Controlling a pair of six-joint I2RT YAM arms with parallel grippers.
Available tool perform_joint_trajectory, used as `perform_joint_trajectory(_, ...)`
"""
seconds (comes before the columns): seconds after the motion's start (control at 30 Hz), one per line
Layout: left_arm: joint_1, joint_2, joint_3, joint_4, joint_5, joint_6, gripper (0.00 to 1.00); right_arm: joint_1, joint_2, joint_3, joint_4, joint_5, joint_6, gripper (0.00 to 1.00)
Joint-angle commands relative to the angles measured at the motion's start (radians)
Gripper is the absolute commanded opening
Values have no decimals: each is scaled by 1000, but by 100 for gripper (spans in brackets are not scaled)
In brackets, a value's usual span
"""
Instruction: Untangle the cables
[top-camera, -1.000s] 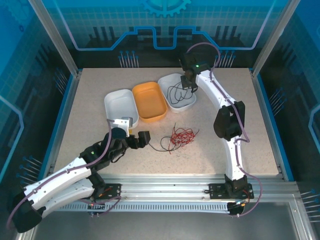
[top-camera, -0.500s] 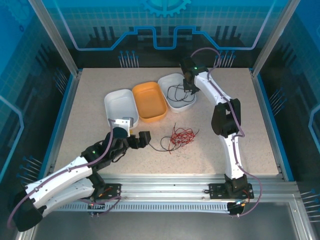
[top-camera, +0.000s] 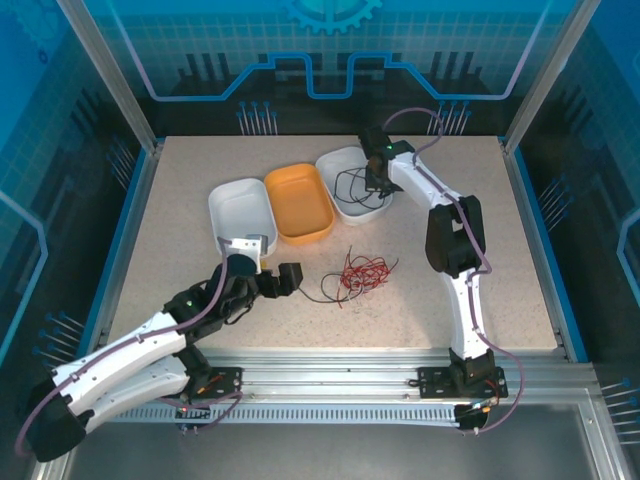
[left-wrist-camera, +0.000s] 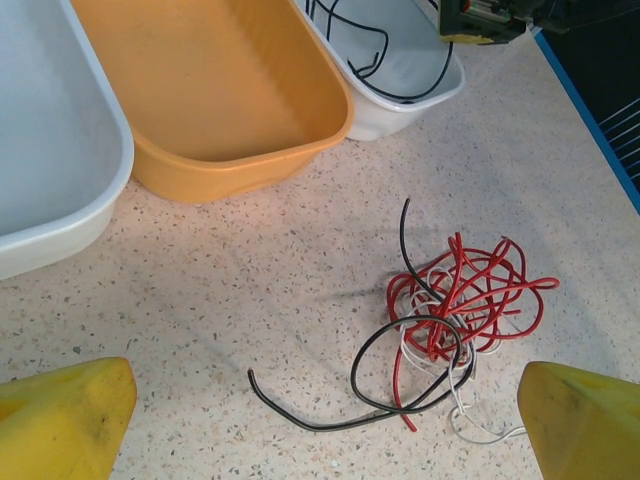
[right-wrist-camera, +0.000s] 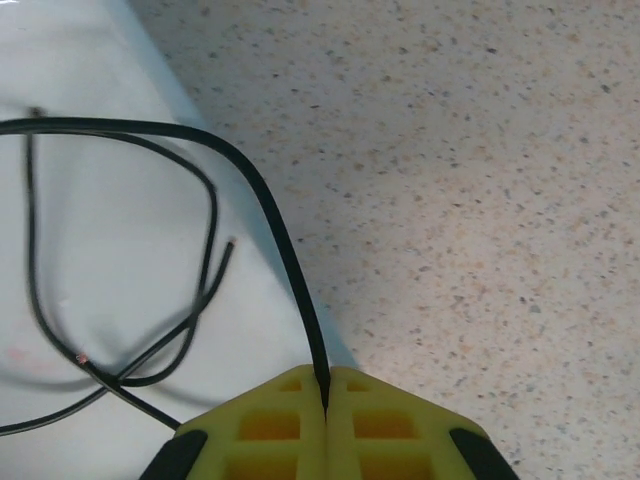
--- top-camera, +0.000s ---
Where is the grey metal basin frame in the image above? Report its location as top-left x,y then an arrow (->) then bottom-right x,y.
29,387 -> 624,480

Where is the white plastic tray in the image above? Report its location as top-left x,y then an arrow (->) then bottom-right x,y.
207,177 -> 279,261
314,145 -> 394,226

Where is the aluminium frame post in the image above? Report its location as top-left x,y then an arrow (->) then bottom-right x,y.
502,0 -> 601,154
55,0 -> 164,154

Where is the aluminium table side rail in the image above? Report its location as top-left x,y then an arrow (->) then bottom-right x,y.
499,137 -> 576,364
82,142 -> 166,364

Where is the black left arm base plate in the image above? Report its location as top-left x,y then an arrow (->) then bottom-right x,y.
189,366 -> 245,400

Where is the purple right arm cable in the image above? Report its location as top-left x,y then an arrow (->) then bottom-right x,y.
385,107 -> 525,435

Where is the slotted grey cable duct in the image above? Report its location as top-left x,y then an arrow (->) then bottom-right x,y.
107,404 -> 464,427

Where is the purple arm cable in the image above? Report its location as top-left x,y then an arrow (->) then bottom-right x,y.
14,238 -> 246,457
385,107 -> 525,435

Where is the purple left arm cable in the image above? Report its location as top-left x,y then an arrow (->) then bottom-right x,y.
14,238 -> 246,457

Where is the orange plastic tray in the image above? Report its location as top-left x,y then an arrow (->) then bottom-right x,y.
263,162 -> 335,247

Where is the thin black cable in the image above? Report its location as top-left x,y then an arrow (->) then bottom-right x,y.
333,167 -> 396,211
298,257 -> 400,306

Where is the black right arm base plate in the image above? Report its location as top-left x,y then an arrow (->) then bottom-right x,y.
417,364 -> 510,401

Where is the aluminium mounting rail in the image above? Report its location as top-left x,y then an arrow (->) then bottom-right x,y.
67,347 -> 596,401

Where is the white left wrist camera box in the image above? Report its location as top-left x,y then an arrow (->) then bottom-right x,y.
225,233 -> 267,275

